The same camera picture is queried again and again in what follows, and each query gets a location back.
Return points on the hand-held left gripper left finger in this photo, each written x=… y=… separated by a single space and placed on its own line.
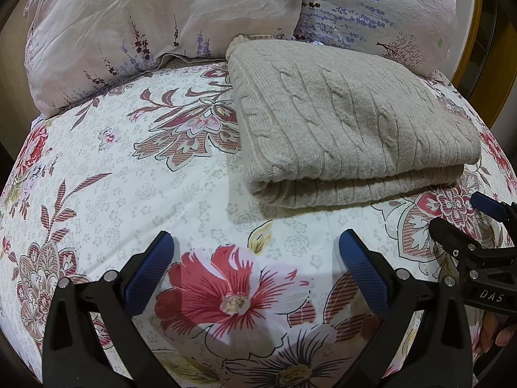
x=146 y=275

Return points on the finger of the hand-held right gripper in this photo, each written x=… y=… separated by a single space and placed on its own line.
x=452 y=236
x=484 y=203

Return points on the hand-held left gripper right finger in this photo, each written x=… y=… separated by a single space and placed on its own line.
x=364 y=271

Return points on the person's right hand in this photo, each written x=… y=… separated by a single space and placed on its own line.
x=501 y=333

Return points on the floral bed sheet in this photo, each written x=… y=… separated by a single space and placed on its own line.
x=133 y=194

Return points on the lavender print pillow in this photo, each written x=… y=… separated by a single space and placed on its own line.
x=375 y=8

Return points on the pale pink floral pillow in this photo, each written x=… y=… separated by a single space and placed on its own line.
x=153 y=24

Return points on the wooden furniture frame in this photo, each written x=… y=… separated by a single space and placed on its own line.
x=470 y=36

